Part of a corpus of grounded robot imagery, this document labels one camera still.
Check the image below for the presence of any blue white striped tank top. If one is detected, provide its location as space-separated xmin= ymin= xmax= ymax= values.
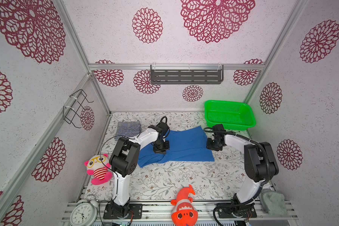
xmin=115 ymin=121 xmax=142 ymax=140

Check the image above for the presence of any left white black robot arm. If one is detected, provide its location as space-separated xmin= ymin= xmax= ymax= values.
xmin=107 ymin=121 xmax=170 ymax=218

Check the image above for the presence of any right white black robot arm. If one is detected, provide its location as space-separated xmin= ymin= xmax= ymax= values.
xmin=203 ymin=124 xmax=279 ymax=208

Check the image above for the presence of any green plastic basket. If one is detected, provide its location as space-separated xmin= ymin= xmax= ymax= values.
xmin=204 ymin=100 xmax=257 ymax=131

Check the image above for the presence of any pink white plush doll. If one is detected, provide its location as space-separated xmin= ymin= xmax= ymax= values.
xmin=84 ymin=153 xmax=113 ymax=186

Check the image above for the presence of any red fish plush toy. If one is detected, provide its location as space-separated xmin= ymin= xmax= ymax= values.
xmin=170 ymin=185 xmax=198 ymax=226

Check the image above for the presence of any green folded towel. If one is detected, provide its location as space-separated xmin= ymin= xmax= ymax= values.
xmin=259 ymin=189 xmax=289 ymax=217

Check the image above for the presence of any white alarm clock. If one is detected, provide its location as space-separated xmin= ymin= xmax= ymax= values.
xmin=70 ymin=200 xmax=99 ymax=226

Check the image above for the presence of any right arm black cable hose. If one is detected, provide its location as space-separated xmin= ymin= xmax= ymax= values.
xmin=203 ymin=127 xmax=272 ymax=226

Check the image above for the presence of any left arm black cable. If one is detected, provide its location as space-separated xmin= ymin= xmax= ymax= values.
xmin=97 ymin=115 xmax=170 ymax=226

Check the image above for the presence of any grey wall shelf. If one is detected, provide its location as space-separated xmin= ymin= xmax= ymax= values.
xmin=150 ymin=65 xmax=224 ymax=85

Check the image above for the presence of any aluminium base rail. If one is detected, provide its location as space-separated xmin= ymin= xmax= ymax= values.
xmin=91 ymin=201 xmax=300 ymax=226

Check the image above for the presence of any black wire rack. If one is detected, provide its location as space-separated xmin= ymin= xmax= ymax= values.
xmin=62 ymin=89 xmax=95 ymax=131

